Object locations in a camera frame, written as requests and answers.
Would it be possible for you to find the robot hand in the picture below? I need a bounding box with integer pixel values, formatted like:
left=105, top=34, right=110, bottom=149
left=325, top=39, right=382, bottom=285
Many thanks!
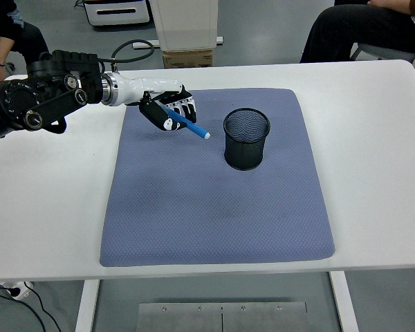
left=111, top=73, right=198, bottom=133

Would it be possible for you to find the blue marker with white tip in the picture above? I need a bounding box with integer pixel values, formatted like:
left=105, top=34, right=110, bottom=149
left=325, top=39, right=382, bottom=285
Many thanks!
left=160, top=105, right=211, bottom=140

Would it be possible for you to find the black mesh pen holder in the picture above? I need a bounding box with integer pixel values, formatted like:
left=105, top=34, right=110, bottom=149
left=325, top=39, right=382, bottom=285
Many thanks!
left=223, top=108, right=271, bottom=172

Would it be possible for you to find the white and grey chair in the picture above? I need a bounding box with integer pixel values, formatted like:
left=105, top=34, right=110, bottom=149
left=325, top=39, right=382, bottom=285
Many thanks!
left=349, top=17, right=415, bottom=79

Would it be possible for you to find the seated person with brown sleeve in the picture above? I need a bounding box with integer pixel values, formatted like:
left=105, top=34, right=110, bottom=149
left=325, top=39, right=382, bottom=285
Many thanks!
left=299, top=0, right=415, bottom=64

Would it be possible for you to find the person in dark clothes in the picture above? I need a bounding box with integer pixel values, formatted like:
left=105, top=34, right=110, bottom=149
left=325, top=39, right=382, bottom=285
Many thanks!
left=0, top=0, right=51, bottom=89

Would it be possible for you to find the cardboard box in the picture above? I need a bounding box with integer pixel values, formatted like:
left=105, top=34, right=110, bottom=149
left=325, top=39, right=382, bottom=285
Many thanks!
left=162, top=49, right=214, bottom=70

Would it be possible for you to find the white device with dark slot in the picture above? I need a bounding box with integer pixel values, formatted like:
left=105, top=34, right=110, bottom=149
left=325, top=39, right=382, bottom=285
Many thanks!
left=82, top=0, right=152, bottom=27

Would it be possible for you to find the white upright cabinet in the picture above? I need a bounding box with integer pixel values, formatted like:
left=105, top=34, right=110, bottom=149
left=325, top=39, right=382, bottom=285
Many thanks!
left=150, top=0, right=219, bottom=53

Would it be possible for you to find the white base bar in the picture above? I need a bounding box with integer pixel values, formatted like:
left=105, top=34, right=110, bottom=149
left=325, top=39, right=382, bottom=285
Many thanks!
left=131, top=36, right=224, bottom=49

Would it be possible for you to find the blue-grey textured mat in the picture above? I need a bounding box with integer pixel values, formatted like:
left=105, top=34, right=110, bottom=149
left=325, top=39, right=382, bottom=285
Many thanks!
left=99, top=88, right=335, bottom=268

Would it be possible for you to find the white power strip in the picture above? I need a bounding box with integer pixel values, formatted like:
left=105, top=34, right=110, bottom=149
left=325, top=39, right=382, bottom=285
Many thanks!
left=0, top=280, right=34, bottom=300

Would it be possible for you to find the white table leg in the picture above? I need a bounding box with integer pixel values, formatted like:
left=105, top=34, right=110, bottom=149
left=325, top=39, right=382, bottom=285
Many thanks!
left=74, top=279, right=101, bottom=332
left=329, top=271, right=360, bottom=332

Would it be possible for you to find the black floor cable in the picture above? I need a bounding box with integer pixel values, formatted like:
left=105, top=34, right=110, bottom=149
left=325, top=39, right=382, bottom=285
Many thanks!
left=0, top=282, right=62, bottom=332

